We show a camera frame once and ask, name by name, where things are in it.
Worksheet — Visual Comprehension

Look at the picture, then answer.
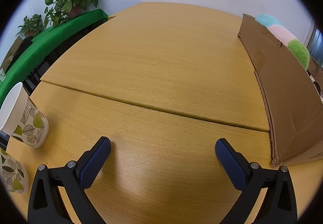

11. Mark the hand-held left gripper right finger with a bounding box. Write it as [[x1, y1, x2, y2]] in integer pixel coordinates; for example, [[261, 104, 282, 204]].
[[215, 138, 298, 224]]

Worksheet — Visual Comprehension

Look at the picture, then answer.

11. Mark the teal pink green plush toy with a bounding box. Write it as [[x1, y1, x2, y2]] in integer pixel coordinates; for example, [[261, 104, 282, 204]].
[[255, 14, 310, 71]]

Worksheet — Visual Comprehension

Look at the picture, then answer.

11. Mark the large cardboard box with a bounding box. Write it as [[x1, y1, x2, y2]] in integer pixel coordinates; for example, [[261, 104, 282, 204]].
[[237, 14, 323, 166]]

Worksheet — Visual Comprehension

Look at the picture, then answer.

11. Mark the small cardboard box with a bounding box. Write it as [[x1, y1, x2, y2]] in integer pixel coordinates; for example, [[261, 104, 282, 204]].
[[0, 36, 24, 73]]

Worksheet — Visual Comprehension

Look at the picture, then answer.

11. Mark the black chair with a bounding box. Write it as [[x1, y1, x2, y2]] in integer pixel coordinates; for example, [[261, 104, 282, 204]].
[[24, 50, 60, 96]]

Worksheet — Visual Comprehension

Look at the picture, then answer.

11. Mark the leaf print paper cup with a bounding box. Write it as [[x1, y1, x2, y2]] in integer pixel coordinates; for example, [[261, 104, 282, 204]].
[[0, 148, 29, 194], [0, 82, 49, 149]]

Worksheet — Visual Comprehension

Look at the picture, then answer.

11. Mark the glass partition with blue band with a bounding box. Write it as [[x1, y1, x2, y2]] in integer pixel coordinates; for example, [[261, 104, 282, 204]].
[[304, 22, 323, 66]]

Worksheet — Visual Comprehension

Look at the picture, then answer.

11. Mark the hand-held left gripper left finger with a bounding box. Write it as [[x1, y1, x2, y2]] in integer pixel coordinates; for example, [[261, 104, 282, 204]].
[[27, 136, 112, 224]]

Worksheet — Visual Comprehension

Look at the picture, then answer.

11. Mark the small potted green plant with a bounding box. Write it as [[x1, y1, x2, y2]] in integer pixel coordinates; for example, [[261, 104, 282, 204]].
[[17, 14, 46, 38]]

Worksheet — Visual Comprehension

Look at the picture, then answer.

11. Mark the green table cloth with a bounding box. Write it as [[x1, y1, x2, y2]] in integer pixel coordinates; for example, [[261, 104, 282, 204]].
[[0, 9, 109, 106]]

